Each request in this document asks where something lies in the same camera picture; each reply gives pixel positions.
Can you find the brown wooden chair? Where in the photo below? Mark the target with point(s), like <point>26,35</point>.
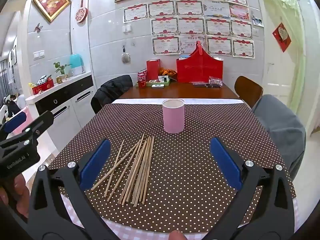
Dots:
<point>247,90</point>

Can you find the pack of red soda cans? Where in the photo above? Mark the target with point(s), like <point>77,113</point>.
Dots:
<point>142,81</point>

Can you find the red diamond door decoration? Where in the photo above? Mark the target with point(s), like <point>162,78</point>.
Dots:
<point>282,37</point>

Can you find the small red box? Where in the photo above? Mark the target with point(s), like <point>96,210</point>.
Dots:
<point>153,70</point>

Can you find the white flat device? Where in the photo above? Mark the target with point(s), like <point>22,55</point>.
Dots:
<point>158,87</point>

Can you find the small potted plant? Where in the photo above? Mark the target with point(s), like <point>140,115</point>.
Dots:
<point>60,78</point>

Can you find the round hanging wall gadget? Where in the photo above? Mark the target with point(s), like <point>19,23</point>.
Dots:
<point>125,58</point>

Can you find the person's left hand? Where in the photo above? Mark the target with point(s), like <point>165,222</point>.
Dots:
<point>21,197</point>

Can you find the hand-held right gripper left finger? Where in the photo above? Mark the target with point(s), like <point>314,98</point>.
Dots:
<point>96,163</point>

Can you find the pile of wooden chopsticks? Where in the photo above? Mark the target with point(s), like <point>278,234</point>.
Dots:
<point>140,170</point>

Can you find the pink furniture piece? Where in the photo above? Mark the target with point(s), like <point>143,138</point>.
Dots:
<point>30,122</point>

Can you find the teal and white appliance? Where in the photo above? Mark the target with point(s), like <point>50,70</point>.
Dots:
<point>76,61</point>

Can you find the white door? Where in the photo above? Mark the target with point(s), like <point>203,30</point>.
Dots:
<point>277,80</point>

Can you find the white double wall switch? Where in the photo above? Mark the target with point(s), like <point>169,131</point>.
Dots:
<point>38,54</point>

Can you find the red box on sideboard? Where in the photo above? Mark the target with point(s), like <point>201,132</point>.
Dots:
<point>43,87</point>

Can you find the black jacket on chair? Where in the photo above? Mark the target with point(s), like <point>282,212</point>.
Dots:
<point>112,91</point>

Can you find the pink cylindrical cup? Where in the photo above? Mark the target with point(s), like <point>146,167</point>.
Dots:
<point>173,120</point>

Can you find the large red gift bag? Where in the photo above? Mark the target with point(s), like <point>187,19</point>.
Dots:
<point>200,68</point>

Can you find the white and black sideboard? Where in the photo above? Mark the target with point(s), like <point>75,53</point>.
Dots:
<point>75,120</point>

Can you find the grey garment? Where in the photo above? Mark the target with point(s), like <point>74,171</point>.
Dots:
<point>277,130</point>

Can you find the green door curtain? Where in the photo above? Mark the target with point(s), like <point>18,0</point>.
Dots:
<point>297,67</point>

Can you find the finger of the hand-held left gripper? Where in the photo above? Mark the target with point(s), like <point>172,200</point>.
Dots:
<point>15,122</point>
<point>43,122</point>

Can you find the butterfly wall sticker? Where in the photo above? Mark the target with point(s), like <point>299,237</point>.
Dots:
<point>37,27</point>

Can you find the small wall photos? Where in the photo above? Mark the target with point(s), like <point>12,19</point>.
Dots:
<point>257,21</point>

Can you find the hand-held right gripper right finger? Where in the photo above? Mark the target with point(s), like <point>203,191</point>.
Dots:
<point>225,162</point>

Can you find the clear bag of dark items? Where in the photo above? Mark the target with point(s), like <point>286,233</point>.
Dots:
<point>215,81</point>

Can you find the brown polka dot cloth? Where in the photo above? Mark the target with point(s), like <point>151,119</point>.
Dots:
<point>190,180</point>

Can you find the group of wall certificates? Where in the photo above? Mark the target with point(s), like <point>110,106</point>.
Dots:
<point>190,26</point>

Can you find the person's right hand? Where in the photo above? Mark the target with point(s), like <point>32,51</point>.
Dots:
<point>176,236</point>

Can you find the red fan wall ornament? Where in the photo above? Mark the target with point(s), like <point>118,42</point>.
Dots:
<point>81,13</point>

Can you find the red and gold framed picture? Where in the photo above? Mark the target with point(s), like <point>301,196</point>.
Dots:
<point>51,1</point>

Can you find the orange snack packets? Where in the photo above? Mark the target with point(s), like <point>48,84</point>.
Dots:
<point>170,72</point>

